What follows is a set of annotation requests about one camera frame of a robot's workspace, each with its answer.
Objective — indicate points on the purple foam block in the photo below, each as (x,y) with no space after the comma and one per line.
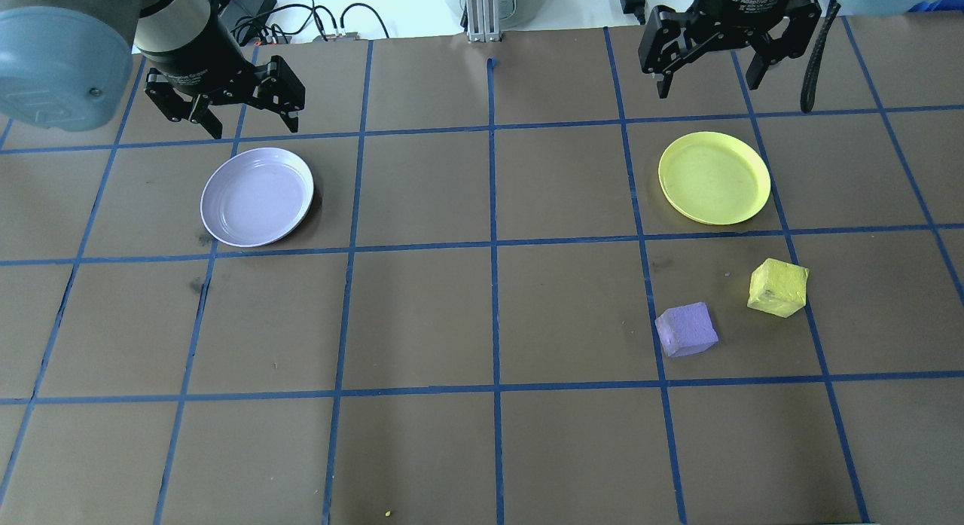
(685,329)

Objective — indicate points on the purple plastic plate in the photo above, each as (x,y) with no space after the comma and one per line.
(256,197)

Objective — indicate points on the yellow plastic plate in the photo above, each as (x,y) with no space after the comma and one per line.
(714,178)

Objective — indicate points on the yellow foam block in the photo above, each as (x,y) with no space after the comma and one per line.
(778,288)

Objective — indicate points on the grey round bin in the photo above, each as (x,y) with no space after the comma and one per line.
(520,1)

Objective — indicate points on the small metal connector box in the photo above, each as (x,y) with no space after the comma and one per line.
(339,36)

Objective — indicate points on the aluminium profile post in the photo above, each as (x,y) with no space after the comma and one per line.
(483,13)

